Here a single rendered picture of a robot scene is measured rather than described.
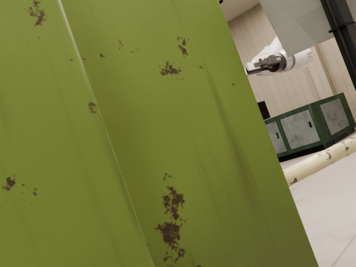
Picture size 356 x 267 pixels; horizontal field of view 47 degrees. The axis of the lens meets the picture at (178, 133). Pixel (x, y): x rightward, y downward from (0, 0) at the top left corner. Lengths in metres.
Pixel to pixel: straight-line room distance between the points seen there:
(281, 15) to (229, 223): 0.57
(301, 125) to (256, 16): 4.28
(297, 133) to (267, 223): 6.94
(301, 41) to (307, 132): 6.62
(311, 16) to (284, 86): 9.76
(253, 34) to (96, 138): 10.68
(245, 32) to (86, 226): 10.86
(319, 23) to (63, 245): 0.85
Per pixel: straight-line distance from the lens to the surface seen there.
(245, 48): 11.33
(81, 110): 0.62
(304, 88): 10.70
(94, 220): 0.59
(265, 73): 1.97
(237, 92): 0.94
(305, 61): 1.88
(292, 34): 1.17
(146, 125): 0.78
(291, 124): 7.85
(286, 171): 1.08
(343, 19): 1.07
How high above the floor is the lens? 0.76
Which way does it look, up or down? 3 degrees up
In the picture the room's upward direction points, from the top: 20 degrees counter-clockwise
